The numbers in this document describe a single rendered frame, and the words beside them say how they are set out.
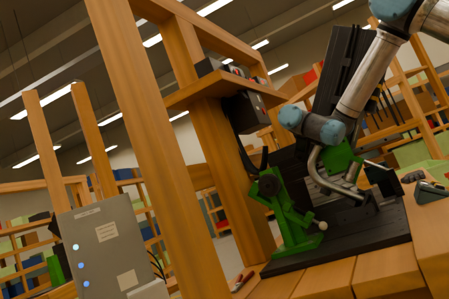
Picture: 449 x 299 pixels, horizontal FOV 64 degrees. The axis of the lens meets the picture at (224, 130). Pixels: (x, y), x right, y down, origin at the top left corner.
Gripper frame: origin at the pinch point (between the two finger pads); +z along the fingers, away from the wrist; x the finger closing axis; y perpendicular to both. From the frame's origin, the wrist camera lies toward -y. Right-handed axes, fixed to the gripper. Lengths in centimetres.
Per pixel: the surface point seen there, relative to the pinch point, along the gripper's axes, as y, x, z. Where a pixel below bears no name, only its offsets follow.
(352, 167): -2.5, -15.0, -0.6
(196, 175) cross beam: -28.2, 22.0, -33.1
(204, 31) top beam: 26, 65, -15
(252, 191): -24.6, 4.6, -24.7
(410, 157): 48, 5, 281
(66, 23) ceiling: 38, 501, 162
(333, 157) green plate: -1.7, -6.2, 2.9
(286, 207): -23.9, -7.2, -21.8
